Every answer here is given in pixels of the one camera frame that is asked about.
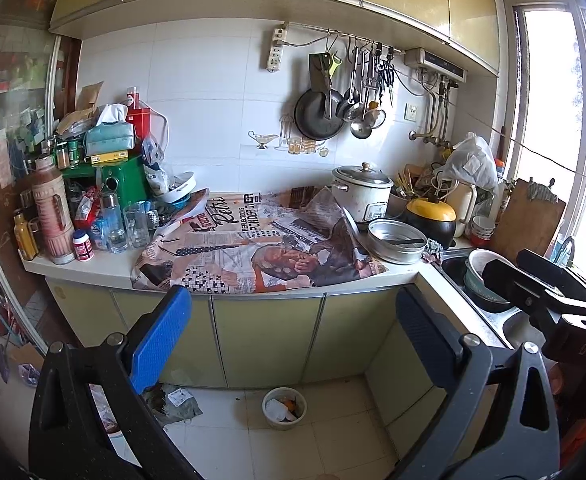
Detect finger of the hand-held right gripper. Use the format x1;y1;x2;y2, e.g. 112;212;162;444
483;259;586;317
517;249;586;302

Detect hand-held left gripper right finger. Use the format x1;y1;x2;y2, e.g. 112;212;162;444
388;285;561;480

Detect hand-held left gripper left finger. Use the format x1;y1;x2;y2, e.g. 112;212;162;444
27;285;204;480

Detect steel kitchen sink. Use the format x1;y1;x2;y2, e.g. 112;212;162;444
440;247;548;351

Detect wooden cutting board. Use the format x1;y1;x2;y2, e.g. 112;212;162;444
490;177;568;261

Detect grey parcel bag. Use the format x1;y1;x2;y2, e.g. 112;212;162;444
146;384;203;423

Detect stack of small bowls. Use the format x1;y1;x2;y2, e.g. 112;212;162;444
469;215;496;247

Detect yellow base cabinet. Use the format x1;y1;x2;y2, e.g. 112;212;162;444
365;310;478;456
46;272;419;390

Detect patterned dish cloth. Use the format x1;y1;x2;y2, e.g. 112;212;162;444
421;239;444;265

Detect pink basin with plastic bag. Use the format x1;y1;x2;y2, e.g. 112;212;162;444
89;384;141;461

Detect steel basin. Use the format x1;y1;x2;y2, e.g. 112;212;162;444
367;218;428;266

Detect cream plastic jug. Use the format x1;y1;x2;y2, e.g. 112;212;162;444
445;182;478;238

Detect printed newspaper sheet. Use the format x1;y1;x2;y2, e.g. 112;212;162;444
130;187;389;293

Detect clear drinking glass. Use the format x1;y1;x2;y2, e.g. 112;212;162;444
123;202;150;248

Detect clear water bottle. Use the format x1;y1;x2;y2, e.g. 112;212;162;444
100;192;126;254

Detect black pot yellow lid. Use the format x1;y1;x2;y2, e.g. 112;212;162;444
404;196;458;251

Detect white bottle red label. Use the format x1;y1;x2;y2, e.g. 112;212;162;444
72;230;94;262

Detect white plastic bag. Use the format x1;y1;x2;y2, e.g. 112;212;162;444
443;131;498;192

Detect cardboard box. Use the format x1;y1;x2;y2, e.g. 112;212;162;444
8;342;44;386

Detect white rice cooker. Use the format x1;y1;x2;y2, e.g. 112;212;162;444
331;162;394;224

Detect utensil holder with chopsticks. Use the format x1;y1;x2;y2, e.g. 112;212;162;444
392;165;436;198

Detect pink thermos flask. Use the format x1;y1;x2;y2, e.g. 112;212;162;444
32;155;76;266

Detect white plastic packet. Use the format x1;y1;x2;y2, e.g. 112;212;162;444
143;137;171;196

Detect yellow bottle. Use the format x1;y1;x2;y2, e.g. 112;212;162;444
14;210;39;261

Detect green box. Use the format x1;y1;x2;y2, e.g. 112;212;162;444
63;155;149;211

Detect white framed window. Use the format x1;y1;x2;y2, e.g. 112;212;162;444
503;0;586;271

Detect flat yellow box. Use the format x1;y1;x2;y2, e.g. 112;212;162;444
84;152;129;167

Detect teal tissue pack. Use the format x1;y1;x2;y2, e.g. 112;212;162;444
84;104;136;157

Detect metal ladle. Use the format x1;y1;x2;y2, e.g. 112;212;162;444
349;47;374;140

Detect red box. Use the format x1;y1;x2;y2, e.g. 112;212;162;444
128;108;151;143

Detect metal skimmer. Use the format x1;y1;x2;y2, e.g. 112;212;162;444
363;47;388;131

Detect black ladle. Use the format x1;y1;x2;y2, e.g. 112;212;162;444
335;47;361;122

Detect black frying pan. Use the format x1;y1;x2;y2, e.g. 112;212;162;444
293;87;346;142

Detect brown paper bag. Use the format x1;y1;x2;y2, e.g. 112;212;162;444
56;81;105;133

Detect black scissors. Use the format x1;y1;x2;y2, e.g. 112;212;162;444
378;45;398;108

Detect glass sliding door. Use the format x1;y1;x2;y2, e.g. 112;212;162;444
0;0;81;351

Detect steel cleaver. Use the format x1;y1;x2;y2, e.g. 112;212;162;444
309;53;335;121

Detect white power strip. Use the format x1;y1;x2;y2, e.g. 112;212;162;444
265;26;289;73

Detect black cable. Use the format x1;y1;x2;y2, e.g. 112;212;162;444
460;112;586;181

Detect white wall water heater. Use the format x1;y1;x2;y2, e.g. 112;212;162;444
404;47;468;82

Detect metal wall hook rail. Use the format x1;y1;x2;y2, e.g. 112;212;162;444
285;22;406;56

